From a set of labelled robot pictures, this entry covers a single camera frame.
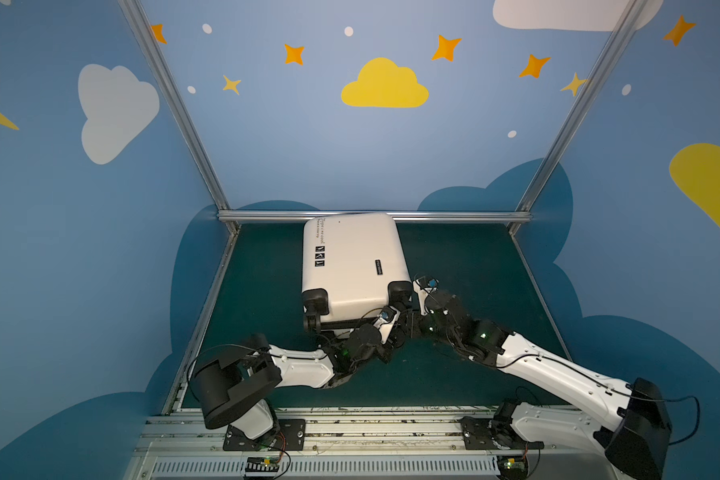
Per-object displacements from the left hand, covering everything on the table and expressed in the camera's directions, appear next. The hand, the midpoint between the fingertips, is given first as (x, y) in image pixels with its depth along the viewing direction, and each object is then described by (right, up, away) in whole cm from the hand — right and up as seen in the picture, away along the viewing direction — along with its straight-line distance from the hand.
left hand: (398, 328), depth 83 cm
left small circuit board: (-35, -31, -11) cm, 48 cm away
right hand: (0, +5, -6) cm, 8 cm away
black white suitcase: (-12, +17, -1) cm, 21 cm away
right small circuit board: (+27, -32, -10) cm, 44 cm away
